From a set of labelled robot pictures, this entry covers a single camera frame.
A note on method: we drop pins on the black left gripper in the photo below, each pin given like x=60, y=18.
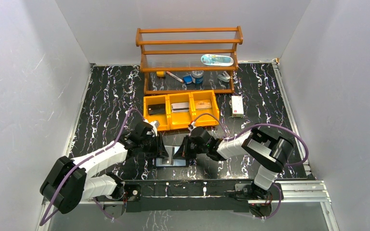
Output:
x=156, y=145

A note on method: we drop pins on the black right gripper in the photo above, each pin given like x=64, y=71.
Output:
x=183, y=152

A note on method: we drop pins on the grey card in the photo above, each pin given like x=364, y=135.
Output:
x=164, y=162

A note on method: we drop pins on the black leather card holder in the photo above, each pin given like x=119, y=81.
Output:
x=171, y=151

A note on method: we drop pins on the gold VIP card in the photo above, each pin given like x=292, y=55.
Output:
x=203, y=104

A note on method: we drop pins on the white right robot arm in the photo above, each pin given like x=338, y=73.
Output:
x=271, y=152

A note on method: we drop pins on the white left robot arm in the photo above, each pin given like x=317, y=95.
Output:
x=72, y=180

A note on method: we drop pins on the black cards stack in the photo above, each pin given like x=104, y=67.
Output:
x=156, y=109

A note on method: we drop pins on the silver cards stack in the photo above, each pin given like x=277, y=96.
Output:
x=180, y=107

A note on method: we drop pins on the left yellow plastic bin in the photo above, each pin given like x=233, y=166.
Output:
x=162, y=119

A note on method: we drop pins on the yellow plastic bin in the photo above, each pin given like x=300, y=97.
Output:
x=179, y=120
x=209, y=116
x=162, y=119

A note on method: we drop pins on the middle yellow plastic bin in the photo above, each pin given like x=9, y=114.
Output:
x=179, y=120

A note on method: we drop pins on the right yellow plastic bin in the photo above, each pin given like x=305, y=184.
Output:
x=209, y=116

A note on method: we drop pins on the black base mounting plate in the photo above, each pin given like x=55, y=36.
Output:
x=194, y=195

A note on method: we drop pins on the white small box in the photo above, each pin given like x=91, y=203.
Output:
x=237, y=106

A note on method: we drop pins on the red white marker pen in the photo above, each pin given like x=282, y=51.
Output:
x=174, y=76

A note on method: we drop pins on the small yellow object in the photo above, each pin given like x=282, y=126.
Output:
x=161, y=73

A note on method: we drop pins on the round tape tin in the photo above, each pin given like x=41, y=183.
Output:
x=197, y=77

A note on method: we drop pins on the grey stapler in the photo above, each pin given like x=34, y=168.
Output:
x=224, y=76

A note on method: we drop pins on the orange wooden shelf rack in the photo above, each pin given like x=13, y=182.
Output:
x=181, y=49

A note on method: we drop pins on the blue blister pack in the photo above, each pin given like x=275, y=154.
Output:
x=216, y=60

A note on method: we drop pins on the aluminium frame rail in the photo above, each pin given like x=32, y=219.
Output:
x=305, y=205

